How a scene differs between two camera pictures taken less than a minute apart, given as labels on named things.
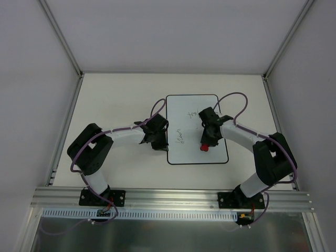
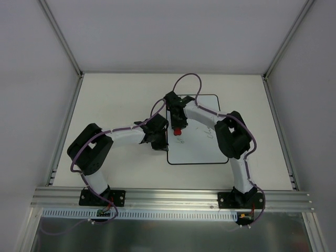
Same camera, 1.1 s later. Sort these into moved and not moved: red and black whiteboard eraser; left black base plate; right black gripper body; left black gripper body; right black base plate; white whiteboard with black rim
Moved: right black gripper body; red and black whiteboard eraser
Not moved: left black base plate; right black base plate; left black gripper body; white whiteboard with black rim
